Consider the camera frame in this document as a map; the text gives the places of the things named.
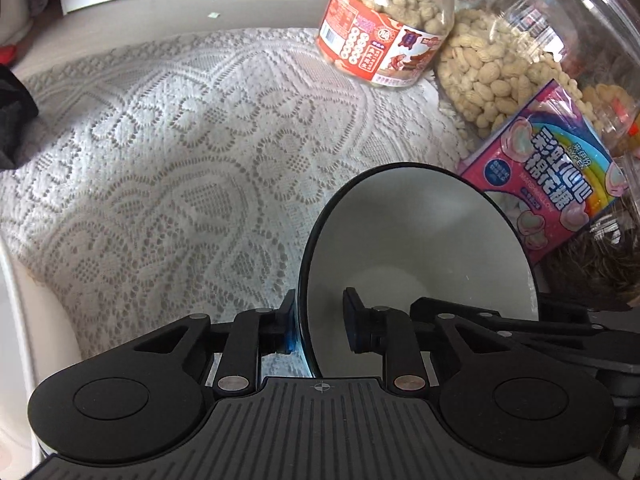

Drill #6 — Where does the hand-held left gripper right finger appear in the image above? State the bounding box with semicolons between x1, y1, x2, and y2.
342;287;507;395

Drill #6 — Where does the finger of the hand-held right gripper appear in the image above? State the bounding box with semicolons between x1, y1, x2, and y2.
409;297;608;337
505;329;640;368

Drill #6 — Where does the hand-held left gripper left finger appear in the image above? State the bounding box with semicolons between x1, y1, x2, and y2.
134;289;304;396

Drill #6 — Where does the black bowl white inside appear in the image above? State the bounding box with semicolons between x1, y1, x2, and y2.
296;164;542;378

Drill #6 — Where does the clear jar of sunflower seeds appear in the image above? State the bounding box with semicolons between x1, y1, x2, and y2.
539;155;640;313

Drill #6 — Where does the pink marshmallow packet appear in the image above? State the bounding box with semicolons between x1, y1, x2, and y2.
457;79;626;267

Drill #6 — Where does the white lace tablecloth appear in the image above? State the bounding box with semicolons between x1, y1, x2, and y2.
0;27;501;361

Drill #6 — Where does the large clear glass jar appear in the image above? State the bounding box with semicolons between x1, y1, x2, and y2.
432;0;640;161

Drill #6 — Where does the peanut jar with red label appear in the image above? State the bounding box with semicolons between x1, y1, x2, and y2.
316;0;466;89

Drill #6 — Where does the black cloth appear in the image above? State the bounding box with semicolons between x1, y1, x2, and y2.
0;62;41;171

